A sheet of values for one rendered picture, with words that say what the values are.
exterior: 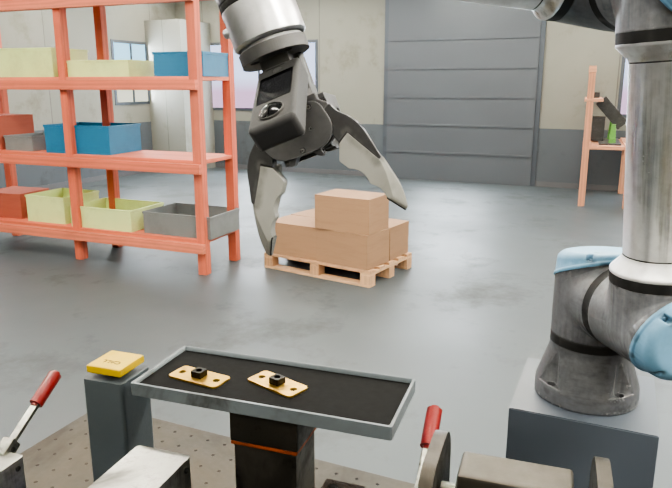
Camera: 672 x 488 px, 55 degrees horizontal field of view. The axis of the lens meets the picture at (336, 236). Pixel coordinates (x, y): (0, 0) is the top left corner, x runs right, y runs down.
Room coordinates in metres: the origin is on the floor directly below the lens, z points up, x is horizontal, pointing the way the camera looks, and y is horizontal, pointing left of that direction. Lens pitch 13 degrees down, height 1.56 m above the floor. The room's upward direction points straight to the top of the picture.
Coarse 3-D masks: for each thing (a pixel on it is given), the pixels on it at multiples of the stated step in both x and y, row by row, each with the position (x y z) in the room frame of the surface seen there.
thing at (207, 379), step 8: (184, 368) 0.87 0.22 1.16; (192, 368) 0.87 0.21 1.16; (200, 368) 0.85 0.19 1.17; (176, 376) 0.84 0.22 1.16; (184, 376) 0.84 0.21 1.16; (192, 376) 0.84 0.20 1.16; (200, 376) 0.83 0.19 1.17; (208, 376) 0.84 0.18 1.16; (216, 376) 0.84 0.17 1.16; (224, 376) 0.84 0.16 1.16; (200, 384) 0.82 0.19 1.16; (208, 384) 0.82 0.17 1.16; (216, 384) 0.82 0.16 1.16
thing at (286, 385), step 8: (256, 376) 0.84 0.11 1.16; (264, 376) 0.84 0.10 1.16; (272, 376) 0.82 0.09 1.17; (280, 376) 0.82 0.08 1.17; (256, 384) 0.82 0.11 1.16; (264, 384) 0.82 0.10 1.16; (272, 384) 0.81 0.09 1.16; (280, 384) 0.81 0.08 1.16; (288, 384) 0.82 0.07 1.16; (296, 384) 0.82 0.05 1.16; (280, 392) 0.79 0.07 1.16; (288, 392) 0.79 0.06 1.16; (296, 392) 0.79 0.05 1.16
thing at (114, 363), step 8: (112, 352) 0.93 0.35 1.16; (120, 352) 0.93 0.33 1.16; (96, 360) 0.90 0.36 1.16; (104, 360) 0.90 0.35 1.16; (112, 360) 0.90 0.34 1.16; (120, 360) 0.90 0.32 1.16; (128, 360) 0.90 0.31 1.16; (136, 360) 0.90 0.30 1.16; (88, 368) 0.88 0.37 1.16; (96, 368) 0.88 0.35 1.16; (104, 368) 0.87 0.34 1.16; (112, 368) 0.87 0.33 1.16; (120, 368) 0.87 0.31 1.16; (128, 368) 0.88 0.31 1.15; (120, 376) 0.87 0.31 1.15
